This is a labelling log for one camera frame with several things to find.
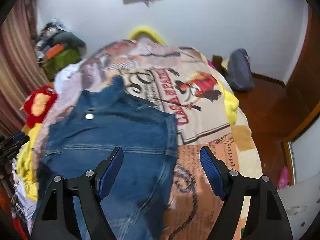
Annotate blue denim jacket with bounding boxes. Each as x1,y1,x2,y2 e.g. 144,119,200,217
37,75,177,239

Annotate pile of clothes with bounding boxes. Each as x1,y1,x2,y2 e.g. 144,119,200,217
34,18,86,54

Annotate yellow garment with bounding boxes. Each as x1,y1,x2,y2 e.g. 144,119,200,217
15,123,44,202

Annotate red plush toy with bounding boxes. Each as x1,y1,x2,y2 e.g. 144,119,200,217
20,85,58,128

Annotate red striped curtain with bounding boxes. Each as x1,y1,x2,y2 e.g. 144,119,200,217
1,0,49,137

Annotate white cloth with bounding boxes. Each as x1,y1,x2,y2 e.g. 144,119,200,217
54,58,86,94

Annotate orange shoe box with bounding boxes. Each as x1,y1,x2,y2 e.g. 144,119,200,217
45,44,65,59

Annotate green storage box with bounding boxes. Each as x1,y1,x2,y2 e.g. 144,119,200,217
42,47,81,81

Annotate grey blue backpack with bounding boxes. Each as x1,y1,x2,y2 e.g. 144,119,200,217
226,48,254,91

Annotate printed newspaper pattern bedspread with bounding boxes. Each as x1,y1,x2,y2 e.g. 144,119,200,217
41,40,262,239

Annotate yellow pillow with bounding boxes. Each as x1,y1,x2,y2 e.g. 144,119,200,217
128,25,166,45

